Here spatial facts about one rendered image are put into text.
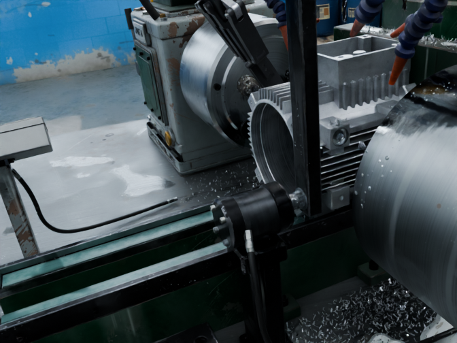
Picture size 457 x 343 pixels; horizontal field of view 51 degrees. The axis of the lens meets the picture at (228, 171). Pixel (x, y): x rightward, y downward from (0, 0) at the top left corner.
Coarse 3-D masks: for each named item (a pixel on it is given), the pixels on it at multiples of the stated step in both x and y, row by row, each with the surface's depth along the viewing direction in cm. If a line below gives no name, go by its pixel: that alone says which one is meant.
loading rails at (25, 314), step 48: (240, 192) 78; (96, 240) 70; (144, 240) 70; (192, 240) 73; (288, 240) 67; (336, 240) 71; (0, 288) 64; (48, 288) 67; (96, 288) 62; (144, 288) 61; (192, 288) 64; (288, 288) 71; (0, 336) 56; (48, 336) 58; (96, 336) 61; (144, 336) 64
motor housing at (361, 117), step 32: (288, 96) 64; (320, 96) 65; (256, 128) 76; (288, 128) 63; (352, 128) 62; (256, 160) 77; (288, 160) 78; (352, 160) 64; (288, 192) 74; (352, 192) 72
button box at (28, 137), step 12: (24, 120) 76; (36, 120) 76; (0, 132) 74; (12, 132) 75; (24, 132) 75; (36, 132) 76; (0, 144) 74; (12, 144) 75; (24, 144) 75; (36, 144) 76; (48, 144) 76; (0, 156) 74; (12, 156) 76; (24, 156) 79
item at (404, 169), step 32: (416, 96) 46; (448, 96) 43; (384, 128) 46; (416, 128) 43; (448, 128) 41; (384, 160) 45; (416, 160) 42; (448, 160) 39; (384, 192) 44; (416, 192) 41; (448, 192) 38; (384, 224) 45; (416, 224) 41; (448, 224) 38; (384, 256) 47; (416, 256) 42; (448, 256) 38; (416, 288) 44; (448, 288) 39; (448, 320) 43
